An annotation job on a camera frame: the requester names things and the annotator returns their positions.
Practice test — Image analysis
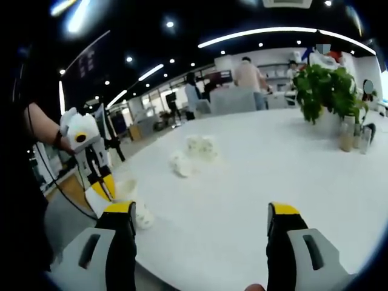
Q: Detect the pile of paper cups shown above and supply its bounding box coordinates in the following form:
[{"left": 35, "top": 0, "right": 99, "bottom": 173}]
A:
[{"left": 168, "top": 135, "right": 219, "bottom": 179}]

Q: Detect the black screen on stand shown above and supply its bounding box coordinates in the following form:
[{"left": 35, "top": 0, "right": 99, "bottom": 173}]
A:
[{"left": 166, "top": 92, "right": 182, "bottom": 122}]

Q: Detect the dark hanging sign board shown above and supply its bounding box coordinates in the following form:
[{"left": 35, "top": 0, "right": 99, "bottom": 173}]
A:
[{"left": 65, "top": 30, "right": 112, "bottom": 92}]

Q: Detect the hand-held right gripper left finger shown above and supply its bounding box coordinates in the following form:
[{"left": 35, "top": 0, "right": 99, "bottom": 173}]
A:
[{"left": 50, "top": 201, "right": 138, "bottom": 291}]

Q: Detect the short ceiling light strip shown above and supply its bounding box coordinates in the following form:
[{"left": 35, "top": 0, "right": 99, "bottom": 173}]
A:
[
  {"left": 105, "top": 90, "right": 127, "bottom": 109},
  {"left": 59, "top": 80, "right": 66, "bottom": 115},
  {"left": 138, "top": 63, "right": 164, "bottom": 82}
]

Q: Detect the long curved ceiling light strip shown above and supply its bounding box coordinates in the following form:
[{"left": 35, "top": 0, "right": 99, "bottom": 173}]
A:
[{"left": 197, "top": 27, "right": 376, "bottom": 55}]

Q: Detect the grey office chair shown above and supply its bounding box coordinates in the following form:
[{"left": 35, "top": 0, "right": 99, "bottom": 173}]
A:
[
  {"left": 209, "top": 88, "right": 258, "bottom": 115},
  {"left": 195, "top": 99, "right": 212, "bottom": 115}
]

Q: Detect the black tripod stand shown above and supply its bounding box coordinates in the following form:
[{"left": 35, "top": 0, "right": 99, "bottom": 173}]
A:
[{"left": 101, "top": 102, "right": 125, "bottom": 163}]

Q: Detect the straight ceiling light strip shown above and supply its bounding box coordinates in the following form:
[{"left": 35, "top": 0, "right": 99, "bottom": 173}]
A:
[{"left": 50, "top": 0, "right": 92, "bottom": 33}]

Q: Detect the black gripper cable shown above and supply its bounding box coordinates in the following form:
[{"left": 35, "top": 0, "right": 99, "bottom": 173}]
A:
[{"left": 26, "top": 102, "right": 101, "bottom": 221}]

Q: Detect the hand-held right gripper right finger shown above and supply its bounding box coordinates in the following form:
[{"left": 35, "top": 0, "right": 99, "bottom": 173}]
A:
[{"left": 266, "top": 202, "right": 357, "bottom": 291}]

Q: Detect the ceiling air vent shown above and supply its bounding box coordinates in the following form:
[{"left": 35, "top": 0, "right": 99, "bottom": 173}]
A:
[{"left": 262, "top": 0, "right": 313, "bottom": 8}]

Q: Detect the group of round ceiling spotlights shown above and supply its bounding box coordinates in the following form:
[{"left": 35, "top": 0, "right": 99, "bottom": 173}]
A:
[{"left": 59, "top": 0, "right": 357, "bottom": 101}]

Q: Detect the tilted monitor panel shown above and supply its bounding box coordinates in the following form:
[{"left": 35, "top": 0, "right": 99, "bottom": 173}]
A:
[{"left": 93, "top": 102, "right": 109, "bottom": 137}]

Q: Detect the grey mesh chair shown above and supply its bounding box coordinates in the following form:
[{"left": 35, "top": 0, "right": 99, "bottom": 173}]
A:
[{"left": 44, "top": 193, "right": 101, "bottom": 267}]

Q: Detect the white table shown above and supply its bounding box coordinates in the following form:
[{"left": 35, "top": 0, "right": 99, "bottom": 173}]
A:
[{"left": 86, "top": 109, "right": 388, "bottom": 291}]

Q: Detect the printed paper cup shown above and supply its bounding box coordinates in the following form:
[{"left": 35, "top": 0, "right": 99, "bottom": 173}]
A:
[{"left": 114, "top": 178, "right": 155, "bottom": 230}]

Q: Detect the green potted plant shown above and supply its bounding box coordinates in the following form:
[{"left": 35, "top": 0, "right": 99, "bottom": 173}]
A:
[{"left": 292, "top": 64, "right": 370, "bottom": 149}]

